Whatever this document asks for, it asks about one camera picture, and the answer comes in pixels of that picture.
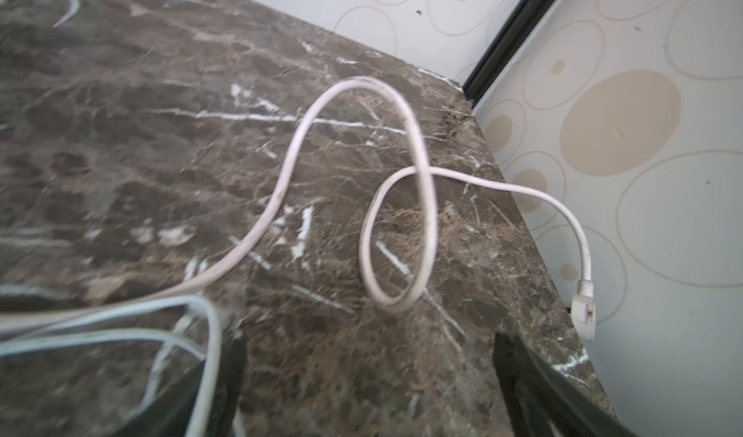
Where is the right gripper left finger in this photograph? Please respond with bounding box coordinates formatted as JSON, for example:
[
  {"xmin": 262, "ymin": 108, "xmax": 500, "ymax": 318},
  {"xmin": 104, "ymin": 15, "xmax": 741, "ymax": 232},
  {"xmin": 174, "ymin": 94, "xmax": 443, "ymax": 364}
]
[{"xmin": 113, "ymin": 338, "xmax": 247, "ymax": 437}]

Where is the white power strip cord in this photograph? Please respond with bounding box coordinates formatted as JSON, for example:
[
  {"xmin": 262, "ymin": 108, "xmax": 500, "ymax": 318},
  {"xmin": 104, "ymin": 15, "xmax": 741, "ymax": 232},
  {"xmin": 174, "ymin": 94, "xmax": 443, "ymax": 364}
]
[{"xmin": 0, "ymin": 75, "xmax": 598, "ymax": 342}]

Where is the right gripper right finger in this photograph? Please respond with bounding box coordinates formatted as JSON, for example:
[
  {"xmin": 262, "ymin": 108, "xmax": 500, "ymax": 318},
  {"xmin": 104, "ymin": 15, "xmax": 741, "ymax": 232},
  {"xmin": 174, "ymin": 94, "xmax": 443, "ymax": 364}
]
[{"xmin": 493, "ymin": 332, "xmax": 633, "ymax": 437}]

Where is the right black corner post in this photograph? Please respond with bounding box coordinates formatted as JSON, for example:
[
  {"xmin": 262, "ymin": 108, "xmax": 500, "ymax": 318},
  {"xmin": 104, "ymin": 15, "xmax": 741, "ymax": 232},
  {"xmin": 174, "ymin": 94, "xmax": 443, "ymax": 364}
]
[{"xmin": 464, "ymin": 0, "xmax": 556, "ymax": 108}]

